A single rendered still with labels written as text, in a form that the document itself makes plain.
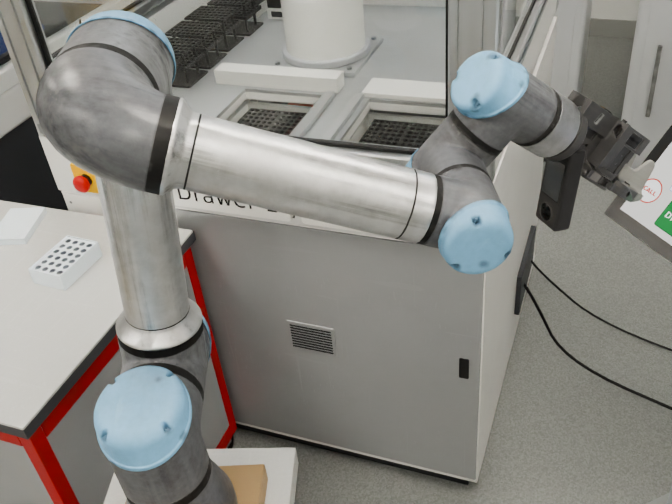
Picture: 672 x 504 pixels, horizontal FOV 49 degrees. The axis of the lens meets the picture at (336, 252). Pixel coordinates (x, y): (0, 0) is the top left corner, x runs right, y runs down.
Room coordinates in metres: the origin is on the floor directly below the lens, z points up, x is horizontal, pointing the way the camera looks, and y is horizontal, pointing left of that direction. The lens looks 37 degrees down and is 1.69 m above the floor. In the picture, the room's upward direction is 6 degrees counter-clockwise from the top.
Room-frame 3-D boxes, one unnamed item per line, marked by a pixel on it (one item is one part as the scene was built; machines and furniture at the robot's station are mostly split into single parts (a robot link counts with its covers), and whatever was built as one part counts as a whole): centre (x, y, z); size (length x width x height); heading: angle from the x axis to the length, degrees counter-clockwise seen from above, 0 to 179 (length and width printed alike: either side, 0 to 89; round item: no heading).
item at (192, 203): (1.34, 0.21, 0.87); 0.29 x 0.02 x 0.11; 66
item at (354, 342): (1.76, -0.03, 0.40); 1.03 x 0.95 x 0.80; 66
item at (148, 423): (0.63, 0.26, 0.96); 0.13 x 0.12 x 0.14; 179
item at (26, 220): (1.45, 0.72, 0.77); 0.13 x 0.09 x 0.02; 173
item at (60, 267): (1.27, 0.57, 0.78); 0.12 x 0.08 x 0.04; 153
